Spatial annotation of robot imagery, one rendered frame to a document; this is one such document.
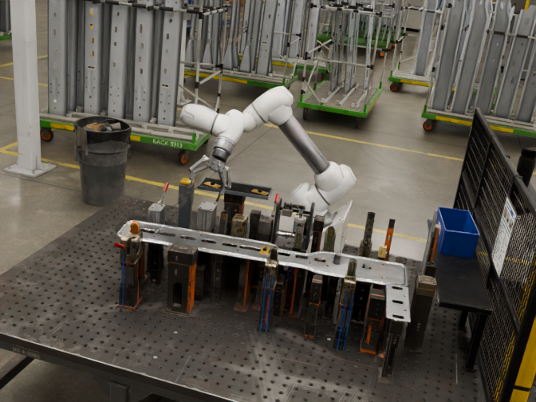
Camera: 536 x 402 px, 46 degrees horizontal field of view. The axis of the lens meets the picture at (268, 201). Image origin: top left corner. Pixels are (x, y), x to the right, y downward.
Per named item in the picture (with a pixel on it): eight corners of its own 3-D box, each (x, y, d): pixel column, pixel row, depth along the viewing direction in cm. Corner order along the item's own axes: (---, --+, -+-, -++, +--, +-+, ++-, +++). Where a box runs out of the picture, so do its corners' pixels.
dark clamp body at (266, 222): (246, 289, 325) (254, 221, 310) (252, 277, 337) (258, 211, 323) (267, 293, 324) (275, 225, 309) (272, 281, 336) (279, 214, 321)
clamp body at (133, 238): (113, 309, 296) (114, 239, 282) (125, 294, 309) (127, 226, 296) (135, 313, 295) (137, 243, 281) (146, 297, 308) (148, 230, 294)
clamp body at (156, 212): (142, 273, 330) (143, 209, 316) (149, 263, 340) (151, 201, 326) (159, 276, 329) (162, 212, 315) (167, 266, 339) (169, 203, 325)
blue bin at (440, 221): (439, 254, 309) (445, 230, 304) (432, 228, 337) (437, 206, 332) (474, 258, 308) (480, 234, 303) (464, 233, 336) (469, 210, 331)
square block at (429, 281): (403, 351, 287) (418, 281, 274) (403, 341, 295) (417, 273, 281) (421, 354, 287) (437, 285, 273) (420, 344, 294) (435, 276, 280)
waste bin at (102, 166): (61, 203, 570) (60, 124, 542) (94, 184, 618) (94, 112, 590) (112, 214, 558) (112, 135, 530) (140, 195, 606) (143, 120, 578)
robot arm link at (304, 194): (306, 222, 380) (284, 192, 378) (331, 204, 377) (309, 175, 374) (305, 228, 365) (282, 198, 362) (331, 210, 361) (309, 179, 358)
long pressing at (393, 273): (112, 238, 299) (112, 235, 298) (129, 220, 319) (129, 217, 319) (407, 289, 282) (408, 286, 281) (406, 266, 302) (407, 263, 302)
